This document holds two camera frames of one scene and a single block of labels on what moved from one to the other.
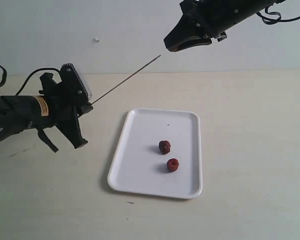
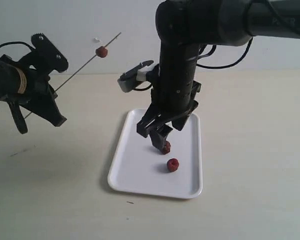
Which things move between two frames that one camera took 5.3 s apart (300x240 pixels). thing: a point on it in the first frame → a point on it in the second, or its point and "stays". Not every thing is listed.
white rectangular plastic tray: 138,165 stays
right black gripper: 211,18 → 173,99
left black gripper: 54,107 → 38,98
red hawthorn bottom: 172,164 stays
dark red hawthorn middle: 164,146 stays
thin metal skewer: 127,78 → 32,113
